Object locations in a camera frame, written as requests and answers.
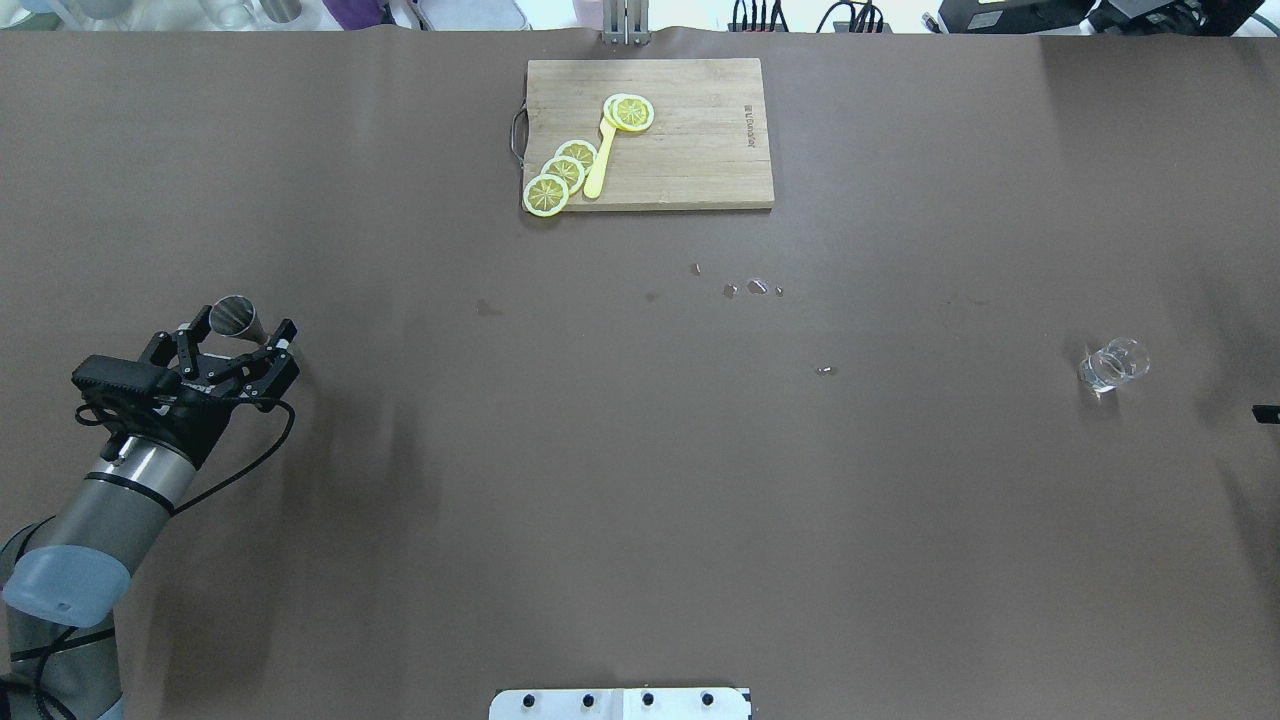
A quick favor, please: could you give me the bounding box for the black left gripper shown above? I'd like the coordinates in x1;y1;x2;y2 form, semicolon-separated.
115;307;300;469

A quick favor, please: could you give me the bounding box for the steel jigger measuring cup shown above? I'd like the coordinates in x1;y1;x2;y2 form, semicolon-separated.
209;293;268;345

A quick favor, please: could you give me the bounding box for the clear glass shaker cup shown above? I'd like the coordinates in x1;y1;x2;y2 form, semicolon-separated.
1076;337;1151;395

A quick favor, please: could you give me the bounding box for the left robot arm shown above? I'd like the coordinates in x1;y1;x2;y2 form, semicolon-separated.
3;295;300;719

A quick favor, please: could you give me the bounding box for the lemon slice bottom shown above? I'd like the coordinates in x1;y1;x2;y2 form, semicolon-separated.
521;173;572;218

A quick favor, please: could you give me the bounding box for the lemon slice middle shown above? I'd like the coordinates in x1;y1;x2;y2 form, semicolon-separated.
541;154;590;195

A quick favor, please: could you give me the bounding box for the lemon slice on spoon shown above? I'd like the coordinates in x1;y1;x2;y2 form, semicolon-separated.
603;94;657;132

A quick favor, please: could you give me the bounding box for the wooden cutting board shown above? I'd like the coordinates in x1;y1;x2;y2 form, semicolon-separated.
524;58;774;213

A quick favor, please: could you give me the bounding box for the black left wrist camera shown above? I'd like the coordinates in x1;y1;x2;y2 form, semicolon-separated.
70;355;180;409

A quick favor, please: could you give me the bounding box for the aluminium frame post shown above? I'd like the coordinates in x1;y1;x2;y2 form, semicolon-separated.
602;0;652;46

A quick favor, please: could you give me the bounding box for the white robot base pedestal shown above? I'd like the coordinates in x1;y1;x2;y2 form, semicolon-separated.
488;687;754;719

